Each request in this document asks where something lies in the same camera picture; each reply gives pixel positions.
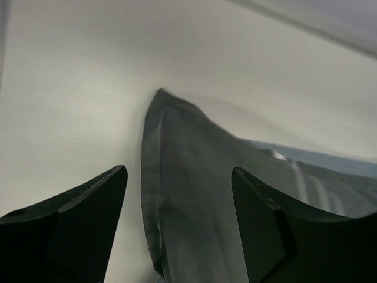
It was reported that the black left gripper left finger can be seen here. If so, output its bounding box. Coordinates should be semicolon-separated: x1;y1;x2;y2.
1;165;128;282

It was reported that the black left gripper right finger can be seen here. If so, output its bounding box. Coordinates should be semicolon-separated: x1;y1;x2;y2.
232;167;376;283

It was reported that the blue-grey pillowcase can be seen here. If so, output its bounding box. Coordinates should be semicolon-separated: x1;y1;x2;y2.
141;89;376;282

